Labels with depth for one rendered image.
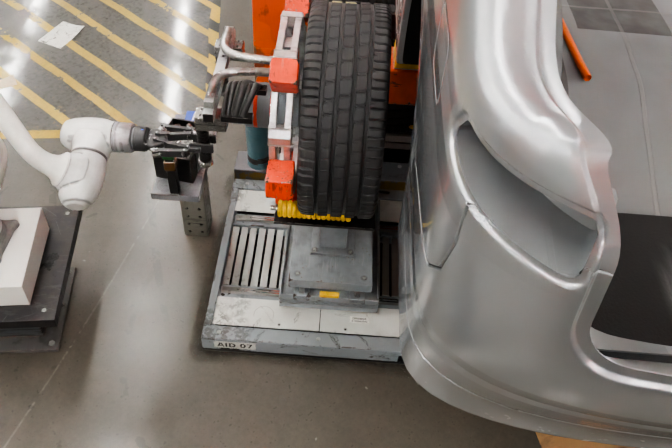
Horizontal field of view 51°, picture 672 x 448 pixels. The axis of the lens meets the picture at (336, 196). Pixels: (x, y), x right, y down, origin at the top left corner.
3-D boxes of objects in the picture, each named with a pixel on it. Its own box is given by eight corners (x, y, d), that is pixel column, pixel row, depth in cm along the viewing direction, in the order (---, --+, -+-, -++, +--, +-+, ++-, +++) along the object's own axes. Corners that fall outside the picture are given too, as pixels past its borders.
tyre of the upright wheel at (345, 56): (391, 119, 173) (393, -42, 213) (295, 112, 173) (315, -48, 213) (369, 260, 226) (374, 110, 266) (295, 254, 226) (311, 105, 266)
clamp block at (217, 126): (226, 133, 202) (225, 119, 198) (194, 130, 202) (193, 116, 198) (229, 121, 206) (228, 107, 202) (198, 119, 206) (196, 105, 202)
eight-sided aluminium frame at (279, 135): (290, 231, 221) (291, 93, 181) (269, 229, 221) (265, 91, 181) (304, 117, 258) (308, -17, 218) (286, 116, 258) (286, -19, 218)
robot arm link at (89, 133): (123, 132, 216) (114, 169, 210) (72, 128, 216) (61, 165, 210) (114, 111, 207) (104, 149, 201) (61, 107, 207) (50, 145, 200)
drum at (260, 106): (297, 139, 220) (298, 104, 209) (229, 134, 220) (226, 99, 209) (301, 110, 229) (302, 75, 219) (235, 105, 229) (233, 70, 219)
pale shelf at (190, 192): (199, 202, 248) (198, 196, 246) (151, 199, 248) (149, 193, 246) (219, 122, 277) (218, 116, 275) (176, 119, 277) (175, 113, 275)
